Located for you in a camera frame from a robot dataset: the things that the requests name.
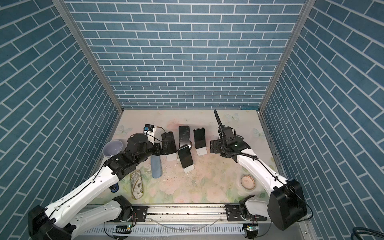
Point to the left metal corner post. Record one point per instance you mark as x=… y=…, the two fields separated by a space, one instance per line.
x=80 y=40

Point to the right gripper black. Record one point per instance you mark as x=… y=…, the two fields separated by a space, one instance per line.
x=214 y=146

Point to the tape roll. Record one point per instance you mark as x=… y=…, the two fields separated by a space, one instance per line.
x=248 y=182

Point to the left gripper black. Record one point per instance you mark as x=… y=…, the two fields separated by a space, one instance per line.
x=158 y=151

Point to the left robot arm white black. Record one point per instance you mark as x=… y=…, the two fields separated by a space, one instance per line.
x=41 y=227

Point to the teal phone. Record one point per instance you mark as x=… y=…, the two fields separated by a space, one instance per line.
x=185 y=156

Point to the patterned glasses case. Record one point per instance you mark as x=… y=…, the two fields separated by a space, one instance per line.
x=137 y=189

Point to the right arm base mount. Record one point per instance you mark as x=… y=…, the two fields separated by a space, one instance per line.
x=238 y=212

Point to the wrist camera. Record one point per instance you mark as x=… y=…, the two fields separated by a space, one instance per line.
x=149 y=129
x=229 y=133

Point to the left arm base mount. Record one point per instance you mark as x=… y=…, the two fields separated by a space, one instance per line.
x=134 y=214

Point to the white stand front centre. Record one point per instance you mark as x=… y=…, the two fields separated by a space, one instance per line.
x=189 y=168

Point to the right metal corner post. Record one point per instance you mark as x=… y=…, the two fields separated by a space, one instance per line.
x=304 y=14

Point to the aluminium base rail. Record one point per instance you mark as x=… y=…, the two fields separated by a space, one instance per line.
x=186 y=213

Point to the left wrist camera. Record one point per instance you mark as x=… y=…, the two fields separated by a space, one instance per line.
x=149 y=129

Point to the black phone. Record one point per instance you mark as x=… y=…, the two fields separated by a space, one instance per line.
x=184 y=134
x=200 y=138

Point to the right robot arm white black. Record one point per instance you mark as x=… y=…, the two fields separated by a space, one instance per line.
x=286 y=204

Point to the purple phone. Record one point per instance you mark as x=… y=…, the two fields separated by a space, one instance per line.
x=168 y=143

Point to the white stand far left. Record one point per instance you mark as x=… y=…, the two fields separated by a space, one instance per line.
x=172 y=157

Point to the white folding stand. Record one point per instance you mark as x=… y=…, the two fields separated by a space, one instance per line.
x=201 y=151

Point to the metal corner post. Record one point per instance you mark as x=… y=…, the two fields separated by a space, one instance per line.
x=80 y=40
x=304 y=14

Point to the white vented cable duct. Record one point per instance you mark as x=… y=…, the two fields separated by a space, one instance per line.
x=156 y=230

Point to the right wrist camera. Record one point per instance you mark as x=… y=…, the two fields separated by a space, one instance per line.
x=229 y=133

